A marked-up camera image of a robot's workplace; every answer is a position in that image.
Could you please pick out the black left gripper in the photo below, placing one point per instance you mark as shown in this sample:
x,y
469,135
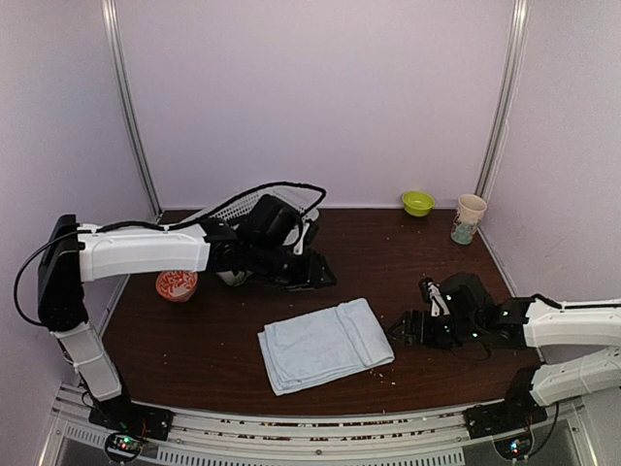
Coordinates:
x,y
309,277

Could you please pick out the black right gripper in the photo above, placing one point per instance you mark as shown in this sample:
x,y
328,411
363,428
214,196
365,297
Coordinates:
x,y
410,319

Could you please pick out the white perforated plastic basket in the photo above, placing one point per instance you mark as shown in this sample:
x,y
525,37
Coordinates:
x,y
233,209

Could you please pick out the light blue towel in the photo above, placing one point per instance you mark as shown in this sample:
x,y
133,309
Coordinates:
x,y
323,346

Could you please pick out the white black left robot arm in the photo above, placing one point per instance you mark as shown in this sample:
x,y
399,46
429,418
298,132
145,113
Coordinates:
x,y
80,253

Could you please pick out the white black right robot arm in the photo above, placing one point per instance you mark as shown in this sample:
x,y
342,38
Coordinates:
x,y
532,322

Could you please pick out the red patterned bowl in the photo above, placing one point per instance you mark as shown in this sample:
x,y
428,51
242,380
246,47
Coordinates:
x,y
176,286

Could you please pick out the floral ceramic cup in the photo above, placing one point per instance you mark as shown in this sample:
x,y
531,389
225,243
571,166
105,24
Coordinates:
x,y
468,216

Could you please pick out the right circuit board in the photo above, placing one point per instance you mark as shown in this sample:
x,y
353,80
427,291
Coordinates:
x,y
514,448

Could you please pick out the circuit board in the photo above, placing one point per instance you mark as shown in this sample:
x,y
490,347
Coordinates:
x,y
120,447
514,448

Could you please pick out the small green bowl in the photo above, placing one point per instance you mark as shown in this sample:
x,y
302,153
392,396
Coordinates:
x,y
417,203

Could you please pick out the left circuit board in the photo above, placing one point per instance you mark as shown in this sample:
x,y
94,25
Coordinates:
x,y
120,447

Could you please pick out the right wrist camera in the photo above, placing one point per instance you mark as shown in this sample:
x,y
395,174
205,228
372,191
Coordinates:
x,y
461,294

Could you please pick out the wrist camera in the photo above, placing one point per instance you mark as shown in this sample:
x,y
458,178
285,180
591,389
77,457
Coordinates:
x,y
461,294
274,223

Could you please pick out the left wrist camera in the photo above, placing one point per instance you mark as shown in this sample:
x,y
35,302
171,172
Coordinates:
x,y
274,223

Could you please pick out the left aluminium corner post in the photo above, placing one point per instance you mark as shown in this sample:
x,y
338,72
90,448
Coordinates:
x,y
129,116

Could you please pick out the aluminium corner post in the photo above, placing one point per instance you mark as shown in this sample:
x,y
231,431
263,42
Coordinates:
x,y
509,81
129,116

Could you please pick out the right aluminium corner post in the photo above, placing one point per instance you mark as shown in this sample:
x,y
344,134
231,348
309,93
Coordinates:
x,y
509,81

